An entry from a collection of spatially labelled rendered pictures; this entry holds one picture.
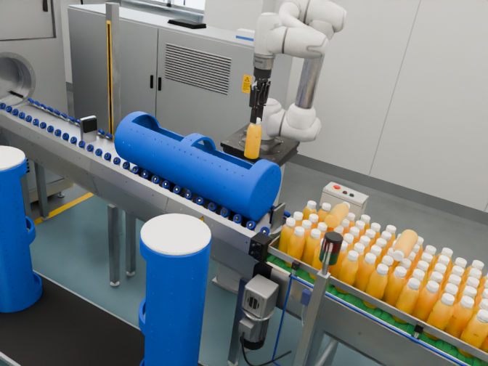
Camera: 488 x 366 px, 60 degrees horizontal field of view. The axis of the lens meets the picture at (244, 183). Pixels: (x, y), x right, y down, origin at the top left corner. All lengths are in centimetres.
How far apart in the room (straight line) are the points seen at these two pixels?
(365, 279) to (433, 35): 302
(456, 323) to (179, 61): 296
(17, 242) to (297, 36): 171
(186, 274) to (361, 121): 327
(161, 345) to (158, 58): 268
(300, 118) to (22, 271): 172
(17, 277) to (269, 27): 182
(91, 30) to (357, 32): 255
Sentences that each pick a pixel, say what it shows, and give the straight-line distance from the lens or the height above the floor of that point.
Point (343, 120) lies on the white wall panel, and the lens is 465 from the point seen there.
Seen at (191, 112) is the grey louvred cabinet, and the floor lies 76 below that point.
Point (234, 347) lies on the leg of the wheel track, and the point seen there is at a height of 16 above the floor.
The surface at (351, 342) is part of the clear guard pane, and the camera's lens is 178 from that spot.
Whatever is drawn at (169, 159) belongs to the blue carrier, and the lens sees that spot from 209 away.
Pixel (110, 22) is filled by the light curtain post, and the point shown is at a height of 159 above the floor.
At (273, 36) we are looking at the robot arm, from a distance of 173.
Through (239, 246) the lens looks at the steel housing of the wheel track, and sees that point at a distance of 200.
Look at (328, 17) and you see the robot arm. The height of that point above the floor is 184.
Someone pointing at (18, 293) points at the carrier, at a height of 28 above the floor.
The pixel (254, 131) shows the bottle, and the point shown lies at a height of 137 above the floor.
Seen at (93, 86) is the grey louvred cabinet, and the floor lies 74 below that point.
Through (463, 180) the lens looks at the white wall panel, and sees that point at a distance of 467.
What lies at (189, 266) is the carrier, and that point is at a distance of 166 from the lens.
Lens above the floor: 202
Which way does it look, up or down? 28 degrees down
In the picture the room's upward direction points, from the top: 8 degrees clockwise
